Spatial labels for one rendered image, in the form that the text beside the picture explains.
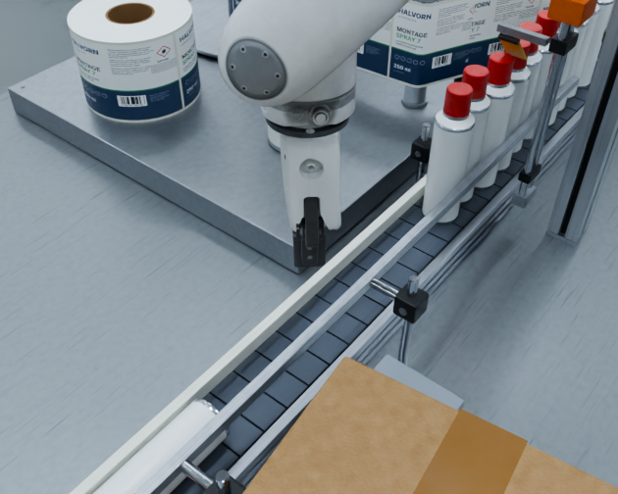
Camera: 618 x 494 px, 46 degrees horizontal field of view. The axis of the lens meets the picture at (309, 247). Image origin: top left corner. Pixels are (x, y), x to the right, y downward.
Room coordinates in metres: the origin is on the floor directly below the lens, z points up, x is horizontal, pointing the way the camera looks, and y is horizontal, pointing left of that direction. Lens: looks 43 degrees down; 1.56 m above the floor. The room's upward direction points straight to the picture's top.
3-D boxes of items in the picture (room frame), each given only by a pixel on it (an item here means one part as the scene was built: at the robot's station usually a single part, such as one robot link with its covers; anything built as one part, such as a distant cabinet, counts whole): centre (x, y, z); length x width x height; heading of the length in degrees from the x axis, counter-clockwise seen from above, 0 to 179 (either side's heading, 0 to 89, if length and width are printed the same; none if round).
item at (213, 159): (1.24, 0.03, 0.86); 0.80 x 0.67 x 0.05; 141
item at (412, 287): (0.56, -0.10, 0.91); 0.07 x 0.03 x 0.17; 51
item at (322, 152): (0.55, 0.00, 1.16); 0.10 x 0.07 x 0.11; 4
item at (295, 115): (0.55, 0.00, 1.22); 0.09 x 0.08 x 0.03; 4
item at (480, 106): (0.84, -0.22, 0.98); 0.05 x 0.05 x 0.20
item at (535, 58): (0.96, -0.31, 0.98); 0.05 x 0.05 x 0.20
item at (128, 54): (1.13, 0.29, 0.95); 0.20 x 0.20 x 0.14
